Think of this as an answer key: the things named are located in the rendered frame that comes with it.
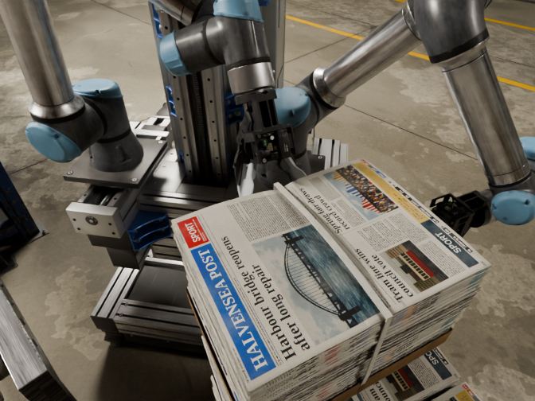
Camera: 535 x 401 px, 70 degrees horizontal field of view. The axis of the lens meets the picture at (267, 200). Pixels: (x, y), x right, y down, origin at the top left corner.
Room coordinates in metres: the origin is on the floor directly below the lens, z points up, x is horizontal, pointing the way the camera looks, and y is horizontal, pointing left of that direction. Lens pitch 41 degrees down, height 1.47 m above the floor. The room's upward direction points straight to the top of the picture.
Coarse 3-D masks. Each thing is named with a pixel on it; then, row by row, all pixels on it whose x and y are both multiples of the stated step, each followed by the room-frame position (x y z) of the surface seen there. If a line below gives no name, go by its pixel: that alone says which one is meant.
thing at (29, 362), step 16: (0, 288) 0.48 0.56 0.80; (0, 304) 0.44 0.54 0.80; (0, 320) 0.41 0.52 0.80; (16, 320) 0.41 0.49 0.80; (0, 336) 0.37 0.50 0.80; (16, 336) 0.37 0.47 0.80; (32, 336) 0.41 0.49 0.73; (0, 352) 0.34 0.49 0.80; (16, 352) 0.34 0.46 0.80; (32, 352) 0.34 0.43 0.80; (16, 368) 0.31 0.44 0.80; (32, 368) 0.31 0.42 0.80; (48, 368) 0.32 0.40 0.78; (16, 384) 0.28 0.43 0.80; (32, 384) 0.29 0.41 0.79; (48, 384) 0.30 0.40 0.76; (32, 400) 0.28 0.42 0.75; (48, 400) 0.29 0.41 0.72; (64, 400) 0.30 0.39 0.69
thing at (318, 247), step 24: (264, 192) 0.49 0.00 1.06; (288, 216) 0.43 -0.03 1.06; (312, 240) 0.38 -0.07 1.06; (336, 240) 0.38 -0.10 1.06; (336, 264) 0.34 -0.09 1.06; (360, 264) 0.33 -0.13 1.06; (360, 288) 0.30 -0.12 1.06; (384, 288) 0.30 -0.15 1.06; (360, 312) 0.26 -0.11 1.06; (360, 360) 0.25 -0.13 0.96
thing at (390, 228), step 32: (320, 192) 0.49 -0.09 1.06; (352, 192) 0.48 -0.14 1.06; (384, 192) 0.48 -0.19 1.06; (352, 224) 0.41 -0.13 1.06; (384, 224) 0.41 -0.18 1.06; (416, 224) 0.41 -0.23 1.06; (384, 256) 0.35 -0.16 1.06; (416, 256) 0.35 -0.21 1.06; (448, 256) 0.35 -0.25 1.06; (480, 256) 0.35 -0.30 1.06; (416, 288) 0.30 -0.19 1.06; (448, 288) 0.30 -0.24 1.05; (416, 320) 0.28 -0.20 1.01; (448, 320) 0.33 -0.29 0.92; (384, 352) 0.27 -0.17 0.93
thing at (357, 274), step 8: (288, 192) 0.48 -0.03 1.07; (296, 200) 0.46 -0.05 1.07; (304, 208) 0.43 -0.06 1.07; (312, 216) 0.42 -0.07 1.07; (312, 224) 0.40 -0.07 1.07; (320, 224) 0.40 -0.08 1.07; (320, 232) 0.38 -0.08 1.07; (328, 240) 0.37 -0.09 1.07; (336, 248) 0.35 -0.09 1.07; (344, 256) 0.34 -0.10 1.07; (352, 264) 0.33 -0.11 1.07; (352, 272) 0.31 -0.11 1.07; (360, 272) 0.31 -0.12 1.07; (360, 280) 0.30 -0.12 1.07; (368, 288) 0.29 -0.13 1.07; (376, 296) 0.28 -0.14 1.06; (376, 304) 0.27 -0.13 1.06; (384, 304) 0.27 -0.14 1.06; (384, 312) 0.26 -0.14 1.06
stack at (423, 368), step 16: (208, 352) 0.36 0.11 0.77; (432, 352) 0.33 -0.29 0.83; (400, 368) 0.30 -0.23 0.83; (416, 368) 0.30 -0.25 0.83; (432, 368) 0.30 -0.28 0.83; (448, 368) 0.30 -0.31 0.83; (384, 384) 0.27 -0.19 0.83; (400, 384) 0.27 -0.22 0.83; (416, 384) 0.27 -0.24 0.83; (432, 384) 0.27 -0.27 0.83; (448, 384) 0.27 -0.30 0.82; (464, 384) 0.27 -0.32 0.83; (224, 400) 0.27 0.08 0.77; (352, 400) 0.25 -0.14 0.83; (368, 400) 0.25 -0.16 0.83; (384, 400) 0.25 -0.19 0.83; (400, 400) 0.25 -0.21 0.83; (416, 400) 0.25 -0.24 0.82; (432, 400) 0.25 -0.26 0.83; (448, 400) 0.25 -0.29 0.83; (464, 400) 0.25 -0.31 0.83; (480, 400) 0.25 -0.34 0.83
